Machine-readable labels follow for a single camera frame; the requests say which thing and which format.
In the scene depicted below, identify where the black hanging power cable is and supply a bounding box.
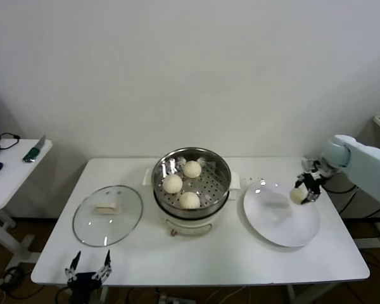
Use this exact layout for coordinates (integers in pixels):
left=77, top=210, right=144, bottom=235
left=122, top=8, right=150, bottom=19
left=322, top=183, right=380, bottom=220

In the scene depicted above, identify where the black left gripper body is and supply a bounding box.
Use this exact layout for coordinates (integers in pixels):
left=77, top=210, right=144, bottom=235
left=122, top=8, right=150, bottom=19
left=66, top=271, right=102, bottom=304

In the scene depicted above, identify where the green handled knife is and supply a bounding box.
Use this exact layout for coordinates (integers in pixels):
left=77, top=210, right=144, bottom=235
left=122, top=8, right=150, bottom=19
left=22, top=134, right=48, bottom=163

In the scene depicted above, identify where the round glass lid cream handle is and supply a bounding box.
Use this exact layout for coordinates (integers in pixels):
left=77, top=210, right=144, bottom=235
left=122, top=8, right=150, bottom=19
left=72, top=185, right=144, bottom=248

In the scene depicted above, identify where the white side table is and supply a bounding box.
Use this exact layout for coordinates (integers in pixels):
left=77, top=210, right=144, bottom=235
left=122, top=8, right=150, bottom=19
left=0, top=138, right=54, bottom=263

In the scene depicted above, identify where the round white plate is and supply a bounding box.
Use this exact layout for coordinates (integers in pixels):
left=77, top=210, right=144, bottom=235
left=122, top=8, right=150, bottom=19
left=243, top=179, right=321, bottom=248

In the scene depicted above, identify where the cream electric cooker pot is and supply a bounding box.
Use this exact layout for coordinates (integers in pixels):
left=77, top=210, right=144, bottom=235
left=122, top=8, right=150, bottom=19
left=154, top=186, right=231, bottom=238

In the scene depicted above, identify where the perforated steel steamer basket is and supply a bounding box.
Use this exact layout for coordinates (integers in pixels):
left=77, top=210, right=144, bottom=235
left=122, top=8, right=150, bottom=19
left=141, top=146, right=242, bottom=220

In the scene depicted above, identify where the white steamed baozi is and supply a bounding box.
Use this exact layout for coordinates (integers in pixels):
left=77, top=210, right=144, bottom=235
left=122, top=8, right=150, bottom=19
left=182, top=160, right=202, bottom=179
left=162, top=175, right=183, bottom=194
left=289, top=187, right=307, bottom=205
left=179, top=191, right=201, bottom=210

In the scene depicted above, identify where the thin black looped cable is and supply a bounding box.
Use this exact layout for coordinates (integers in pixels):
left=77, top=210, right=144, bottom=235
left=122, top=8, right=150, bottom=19
left=0, top=132, right=22, bottom=151

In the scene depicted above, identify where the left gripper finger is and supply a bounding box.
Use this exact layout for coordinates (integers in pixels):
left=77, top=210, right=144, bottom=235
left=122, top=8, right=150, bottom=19
left=93, top=249, right=112, bottom=282
left=65, top=250, right=82, bottom=282

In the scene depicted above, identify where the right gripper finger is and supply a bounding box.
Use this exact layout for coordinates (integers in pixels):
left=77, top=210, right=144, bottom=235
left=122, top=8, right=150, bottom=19
left=294, top=172, right=308, bottom=190
left=301, top=185, right=320, bottom=205

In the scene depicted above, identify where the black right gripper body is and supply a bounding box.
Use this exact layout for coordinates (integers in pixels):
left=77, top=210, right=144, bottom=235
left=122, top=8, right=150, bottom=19
left=300, top=157, right=329, bottom=191

